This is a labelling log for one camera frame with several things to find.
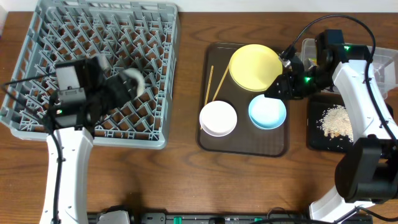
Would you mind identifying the green orange snack wrapper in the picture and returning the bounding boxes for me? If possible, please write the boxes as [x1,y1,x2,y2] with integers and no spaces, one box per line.
[308,58,317,67]

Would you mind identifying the white cup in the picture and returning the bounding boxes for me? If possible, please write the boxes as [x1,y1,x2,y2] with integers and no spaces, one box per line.
[119,68,146,99]

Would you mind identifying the light blue bowl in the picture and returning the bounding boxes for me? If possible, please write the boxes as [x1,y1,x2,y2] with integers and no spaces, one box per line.
[248,95,287,130]

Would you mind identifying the rice food scraps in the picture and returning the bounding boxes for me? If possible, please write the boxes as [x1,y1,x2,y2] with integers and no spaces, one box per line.
[317,105,353,142]

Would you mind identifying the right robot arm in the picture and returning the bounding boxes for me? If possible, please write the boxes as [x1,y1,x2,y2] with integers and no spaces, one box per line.
[264,29,397,223]

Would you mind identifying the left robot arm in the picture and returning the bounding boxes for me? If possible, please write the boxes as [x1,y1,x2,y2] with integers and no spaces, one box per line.
[40,55,145,223]

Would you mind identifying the black waste tray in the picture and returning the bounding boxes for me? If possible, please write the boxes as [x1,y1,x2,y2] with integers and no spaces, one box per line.
[307,93,353,153]

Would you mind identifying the yellow plate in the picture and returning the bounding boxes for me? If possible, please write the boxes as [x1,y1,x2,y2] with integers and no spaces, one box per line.
[229,44,283,92]

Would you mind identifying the right wooden chopstick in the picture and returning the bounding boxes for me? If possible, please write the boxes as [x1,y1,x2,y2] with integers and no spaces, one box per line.
[212,64,229,101]

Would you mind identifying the wooden chopstick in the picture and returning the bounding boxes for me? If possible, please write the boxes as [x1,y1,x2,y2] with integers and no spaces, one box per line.
[212,64,229,101]
[200,65,215,131]

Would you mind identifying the grey plastic dish rack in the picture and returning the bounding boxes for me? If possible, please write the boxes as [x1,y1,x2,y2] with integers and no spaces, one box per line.
[1,1,180,149]

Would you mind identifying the brown serving tray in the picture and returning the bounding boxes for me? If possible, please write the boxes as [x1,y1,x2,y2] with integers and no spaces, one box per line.
[197,42,289,157]

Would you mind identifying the left wooden chopstick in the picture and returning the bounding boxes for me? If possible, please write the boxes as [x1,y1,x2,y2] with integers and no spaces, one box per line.
[200,65,215,131]

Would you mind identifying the clear plastic bin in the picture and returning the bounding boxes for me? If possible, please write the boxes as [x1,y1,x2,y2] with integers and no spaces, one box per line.
[298,39,397,99]

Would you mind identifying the right black cable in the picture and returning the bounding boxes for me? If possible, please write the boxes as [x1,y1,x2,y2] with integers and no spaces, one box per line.
[278,14,398,141]

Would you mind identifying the black cable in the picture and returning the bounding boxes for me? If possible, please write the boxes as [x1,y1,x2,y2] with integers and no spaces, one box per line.
[0,73,65,224]
[278,14,398,141]

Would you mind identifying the left black cable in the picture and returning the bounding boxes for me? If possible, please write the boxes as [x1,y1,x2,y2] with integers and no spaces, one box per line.
[0,73,65,224]

